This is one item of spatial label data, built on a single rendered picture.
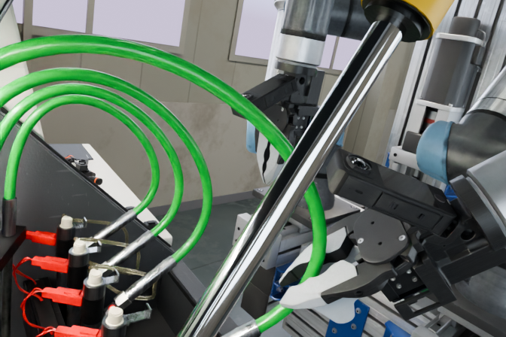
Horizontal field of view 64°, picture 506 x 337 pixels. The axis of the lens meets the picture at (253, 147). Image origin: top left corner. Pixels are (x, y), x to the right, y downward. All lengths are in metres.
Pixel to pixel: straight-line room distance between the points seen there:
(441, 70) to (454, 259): 0.64
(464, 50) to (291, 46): 0.47
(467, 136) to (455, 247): 0.16
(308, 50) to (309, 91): 0.08
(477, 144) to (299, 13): 0.31
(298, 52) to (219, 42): 2.51
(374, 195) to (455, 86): 0.67
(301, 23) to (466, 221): 0.38
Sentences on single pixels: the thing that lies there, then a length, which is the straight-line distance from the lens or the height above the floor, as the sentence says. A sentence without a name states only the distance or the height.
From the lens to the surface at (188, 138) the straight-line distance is 0.54.
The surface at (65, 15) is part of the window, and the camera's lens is 2.58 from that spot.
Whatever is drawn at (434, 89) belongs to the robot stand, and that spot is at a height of 1.41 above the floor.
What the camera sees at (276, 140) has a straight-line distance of 0.35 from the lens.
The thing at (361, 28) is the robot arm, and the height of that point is 1.49.
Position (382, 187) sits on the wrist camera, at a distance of 0.36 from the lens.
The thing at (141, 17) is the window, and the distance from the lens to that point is 2.76.
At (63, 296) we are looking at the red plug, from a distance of 0.61.
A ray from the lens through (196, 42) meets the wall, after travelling 3.02.
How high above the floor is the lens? 1.44
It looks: 15 degrees down
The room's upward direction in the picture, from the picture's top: 11 degrees clockwise
